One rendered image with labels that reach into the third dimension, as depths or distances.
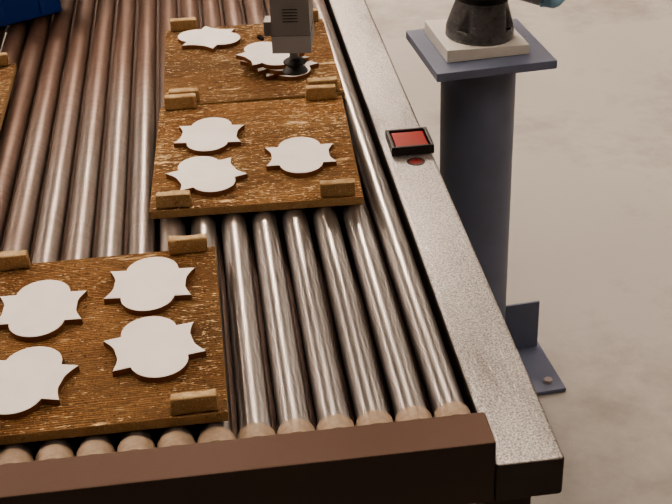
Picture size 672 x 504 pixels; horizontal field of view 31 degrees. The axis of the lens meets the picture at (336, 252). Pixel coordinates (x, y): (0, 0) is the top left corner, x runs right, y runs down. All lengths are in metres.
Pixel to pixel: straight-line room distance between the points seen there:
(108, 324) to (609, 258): 2.18
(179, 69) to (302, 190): 0.60
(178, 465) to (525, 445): 0.42
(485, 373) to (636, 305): 1.86
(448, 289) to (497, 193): 1.08
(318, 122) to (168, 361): 0.77
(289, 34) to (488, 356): 0.65
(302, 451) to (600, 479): 1.50
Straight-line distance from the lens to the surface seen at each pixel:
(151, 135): 2.29
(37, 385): 1.61
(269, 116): 2.27
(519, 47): 2.70
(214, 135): 2.19
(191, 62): 2.54
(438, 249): 1.87
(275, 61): 2.44
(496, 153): 2.79
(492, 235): 2.89
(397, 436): 1.45
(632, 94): 4.71
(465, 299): 1.75
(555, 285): 3.49
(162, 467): 1.44
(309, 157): 2.09
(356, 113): 2.31
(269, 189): 2.01
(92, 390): 1.60
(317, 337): 1.67
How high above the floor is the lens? 1.88
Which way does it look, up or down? 31 degrees down
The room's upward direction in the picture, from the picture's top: 2 degrees counter-clockwise
